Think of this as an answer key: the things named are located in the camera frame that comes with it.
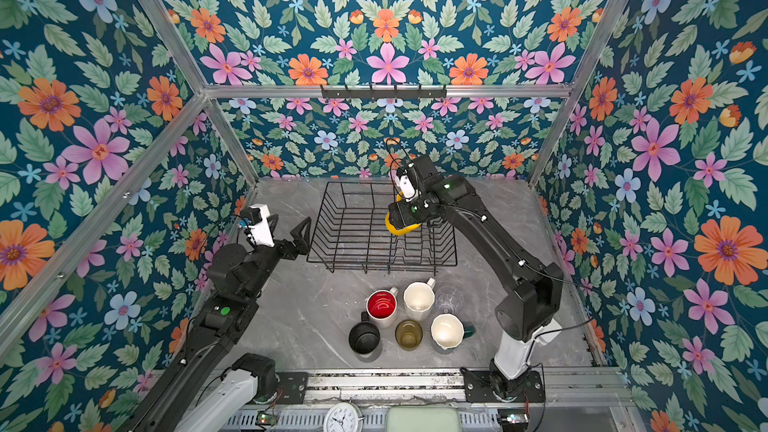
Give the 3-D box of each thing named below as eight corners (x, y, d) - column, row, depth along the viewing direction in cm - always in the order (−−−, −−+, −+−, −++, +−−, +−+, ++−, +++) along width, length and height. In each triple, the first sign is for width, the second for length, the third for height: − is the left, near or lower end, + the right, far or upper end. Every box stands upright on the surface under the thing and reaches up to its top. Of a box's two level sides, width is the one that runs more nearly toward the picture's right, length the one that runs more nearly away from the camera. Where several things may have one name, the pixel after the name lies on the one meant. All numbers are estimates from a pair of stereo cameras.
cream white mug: (403, 324, 85) (403, 312, 77) (403, 292, 91) (403, 278, 83) (434, 324, 85) (437, 312, 77) (432, 292, 91) (435, 278, 83)
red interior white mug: (367, 330, 85) (363, 320, 79) (369, 298, 91) (366, 287, 85) (396, 330, 85) (396, 320, 79) (397, 298, 91) (396, 287, 85)
